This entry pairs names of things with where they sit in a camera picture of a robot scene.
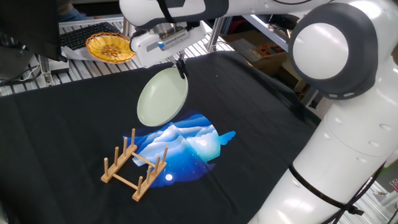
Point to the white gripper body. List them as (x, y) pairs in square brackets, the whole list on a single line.
[(144, 51)]

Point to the brown cardboard box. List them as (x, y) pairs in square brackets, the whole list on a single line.
[(245, 43)]

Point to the aluminium bracket with white box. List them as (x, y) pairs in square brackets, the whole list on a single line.
[(56, 66)]

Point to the person in blue jeans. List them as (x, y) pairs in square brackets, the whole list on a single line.
[(70, 12)]

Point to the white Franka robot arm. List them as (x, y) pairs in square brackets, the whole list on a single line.
[(320, 49)]

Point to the black monitor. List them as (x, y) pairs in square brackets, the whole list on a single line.
[(28, 25)]

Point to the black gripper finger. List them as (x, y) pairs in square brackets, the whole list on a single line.
[(183, 70), (181, 56)]

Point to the silver and blue wrist camera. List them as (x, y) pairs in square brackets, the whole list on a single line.
[(174, 39)]

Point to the yellow wicker basket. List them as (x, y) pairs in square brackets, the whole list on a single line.
[(107, 48)]

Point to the black computer keyboard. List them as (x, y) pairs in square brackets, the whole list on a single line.
[(81, 35)]

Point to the pale green round plate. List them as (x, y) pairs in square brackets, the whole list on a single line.
[(161, 98)]

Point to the black cloth with blue print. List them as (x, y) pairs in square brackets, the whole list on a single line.
[(62, 133)]

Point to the grey metal shelf frame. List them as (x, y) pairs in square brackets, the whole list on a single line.
[(267, 31)]

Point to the aluminium upright post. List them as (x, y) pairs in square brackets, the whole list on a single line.
[(125, 28)]

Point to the wooden peg dish rack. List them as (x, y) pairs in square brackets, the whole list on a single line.
[(119, 163)]

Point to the white paper sheet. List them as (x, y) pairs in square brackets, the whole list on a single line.
[(76, 53)]

